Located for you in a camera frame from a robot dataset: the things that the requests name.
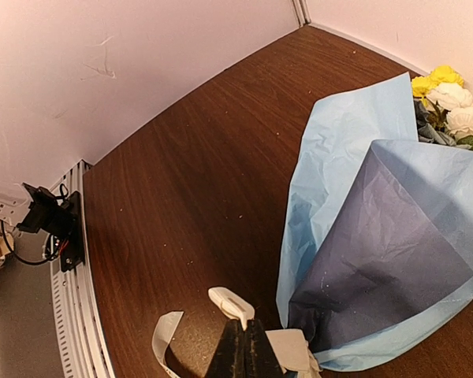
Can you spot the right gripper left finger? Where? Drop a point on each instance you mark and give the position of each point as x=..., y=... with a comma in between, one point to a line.
x=228, y=358

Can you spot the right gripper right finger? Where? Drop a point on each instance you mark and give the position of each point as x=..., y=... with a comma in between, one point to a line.
x=260, y=360

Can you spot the cream printed ribbon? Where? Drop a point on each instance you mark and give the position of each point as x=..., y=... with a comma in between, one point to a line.
x=289, y=345

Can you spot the blue wrapping paper sheet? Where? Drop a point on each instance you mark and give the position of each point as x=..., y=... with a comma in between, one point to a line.
x=377, y=251

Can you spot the front aluminium rail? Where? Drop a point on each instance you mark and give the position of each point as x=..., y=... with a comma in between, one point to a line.
x=81, y=341

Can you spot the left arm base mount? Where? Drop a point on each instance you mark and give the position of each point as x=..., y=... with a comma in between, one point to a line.
x=62, y=221

